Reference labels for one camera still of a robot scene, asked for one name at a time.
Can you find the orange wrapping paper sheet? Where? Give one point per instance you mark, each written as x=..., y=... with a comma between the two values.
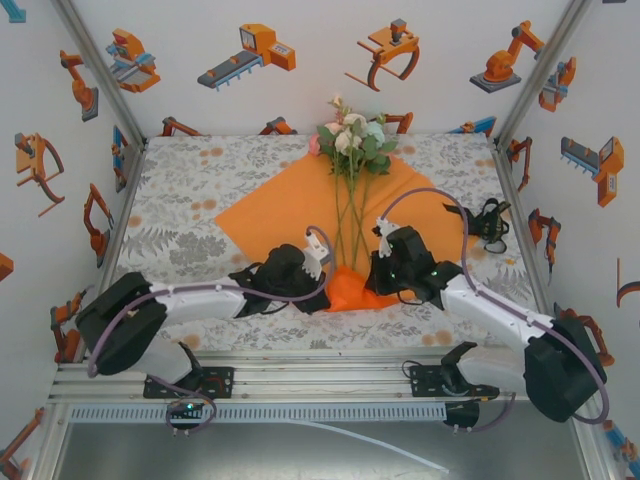
x=260, y=215

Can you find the black printed ribbon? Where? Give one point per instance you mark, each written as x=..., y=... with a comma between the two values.
x=487, y=215

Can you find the artificial flower bunch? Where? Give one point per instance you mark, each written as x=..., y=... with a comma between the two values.
x=350, y=140

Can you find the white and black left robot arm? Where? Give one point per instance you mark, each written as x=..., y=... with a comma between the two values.
x=200, y=300

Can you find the floral print tablecloth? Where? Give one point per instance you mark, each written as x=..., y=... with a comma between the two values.
x=175, y=200

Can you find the black plug box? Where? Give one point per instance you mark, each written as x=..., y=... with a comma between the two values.
x=462, y=415

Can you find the black box with green light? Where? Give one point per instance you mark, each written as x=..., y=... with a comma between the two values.
x=187, y=410

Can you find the thin white strip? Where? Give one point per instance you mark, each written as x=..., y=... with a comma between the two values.
x=430, y=464

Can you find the aluminium frame cross rails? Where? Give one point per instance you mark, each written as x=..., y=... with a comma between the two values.
x=325, y=380

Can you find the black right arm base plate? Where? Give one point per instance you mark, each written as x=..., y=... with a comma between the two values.
x=422, y=382

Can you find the aluminium table side rail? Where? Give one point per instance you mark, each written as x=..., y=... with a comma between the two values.
x=127, y=195
x=517, y=205

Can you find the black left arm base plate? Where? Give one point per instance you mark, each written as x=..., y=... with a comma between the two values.
x=222, y=382

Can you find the aluminium frame post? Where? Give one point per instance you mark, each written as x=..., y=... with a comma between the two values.
x=545, y=60
x=95, y=55

